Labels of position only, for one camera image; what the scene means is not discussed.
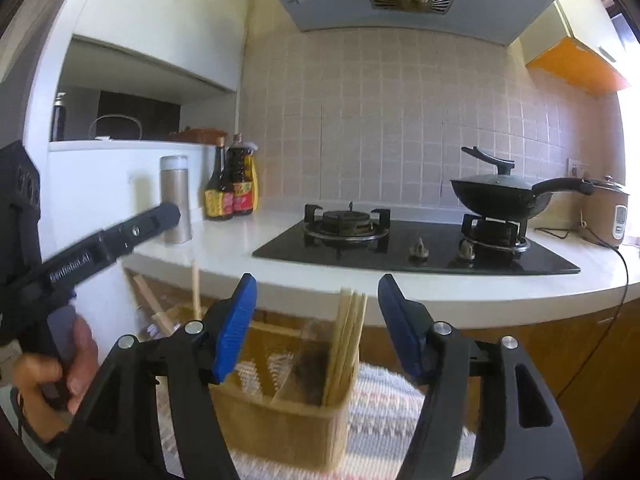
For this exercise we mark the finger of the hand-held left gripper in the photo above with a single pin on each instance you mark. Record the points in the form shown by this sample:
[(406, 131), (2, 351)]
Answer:
[(150, 220)]

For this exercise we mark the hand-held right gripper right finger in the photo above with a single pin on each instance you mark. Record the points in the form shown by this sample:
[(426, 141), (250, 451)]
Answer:
[(402, 330)]

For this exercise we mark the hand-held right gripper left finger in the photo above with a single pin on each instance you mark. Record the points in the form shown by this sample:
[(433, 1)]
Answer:
[(232, 330)]

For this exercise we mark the beige plastic utensil basket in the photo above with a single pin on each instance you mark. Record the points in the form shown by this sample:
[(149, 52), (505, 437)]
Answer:
[(280, 430)]

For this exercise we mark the person's left hand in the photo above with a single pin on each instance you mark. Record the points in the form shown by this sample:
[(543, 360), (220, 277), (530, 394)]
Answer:
[(82, 360)]

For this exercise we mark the silver thermos flask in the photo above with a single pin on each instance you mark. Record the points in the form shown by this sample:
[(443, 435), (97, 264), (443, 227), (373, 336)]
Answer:
[(176, 195)]

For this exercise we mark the slim dark soy sauce bottle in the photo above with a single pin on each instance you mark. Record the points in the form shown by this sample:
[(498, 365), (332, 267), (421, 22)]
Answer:
[(217, 195)]

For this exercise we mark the metal stove knob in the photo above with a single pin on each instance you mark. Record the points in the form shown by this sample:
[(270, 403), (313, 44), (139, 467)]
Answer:
[(467, 250), (420, 251)]

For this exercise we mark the black glass gas stove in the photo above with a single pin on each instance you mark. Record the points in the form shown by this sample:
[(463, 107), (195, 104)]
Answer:
[(400, 247)]

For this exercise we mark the striped woven mat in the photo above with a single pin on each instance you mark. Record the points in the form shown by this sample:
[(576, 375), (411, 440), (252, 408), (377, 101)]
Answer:
[(380, 410)]

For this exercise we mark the wide dark sauce bottle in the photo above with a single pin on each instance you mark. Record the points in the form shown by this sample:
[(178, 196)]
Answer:
[(242, 185)]

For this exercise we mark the yellow bottle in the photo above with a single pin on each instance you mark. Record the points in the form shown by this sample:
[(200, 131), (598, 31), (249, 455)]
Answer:
[(255, 180)]

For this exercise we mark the dark tall bottle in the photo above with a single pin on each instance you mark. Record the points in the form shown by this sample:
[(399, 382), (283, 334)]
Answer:
[(58, 120)]

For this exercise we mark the wooden kitchen cabinet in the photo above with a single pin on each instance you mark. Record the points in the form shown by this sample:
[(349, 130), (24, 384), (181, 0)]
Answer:
[(550, 355)]

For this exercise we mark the black wok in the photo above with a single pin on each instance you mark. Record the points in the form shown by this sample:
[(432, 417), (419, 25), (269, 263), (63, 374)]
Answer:
[(500, 200)]

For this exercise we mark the black wok lid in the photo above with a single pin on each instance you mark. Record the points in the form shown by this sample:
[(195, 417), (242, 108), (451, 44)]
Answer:
[(495, 167)]

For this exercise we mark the beige rice cooker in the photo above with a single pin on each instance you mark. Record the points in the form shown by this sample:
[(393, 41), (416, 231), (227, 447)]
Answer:
[(602, 210)]

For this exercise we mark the grey range hood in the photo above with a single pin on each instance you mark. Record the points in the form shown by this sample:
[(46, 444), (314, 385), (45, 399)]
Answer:
[(325, 10)]

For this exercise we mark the white wall socket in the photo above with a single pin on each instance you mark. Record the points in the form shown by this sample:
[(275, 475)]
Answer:
[(578, 168)]

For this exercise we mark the orange wall cabinet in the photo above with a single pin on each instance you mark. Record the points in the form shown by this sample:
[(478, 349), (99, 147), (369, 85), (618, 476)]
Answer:
[(575, 60)]

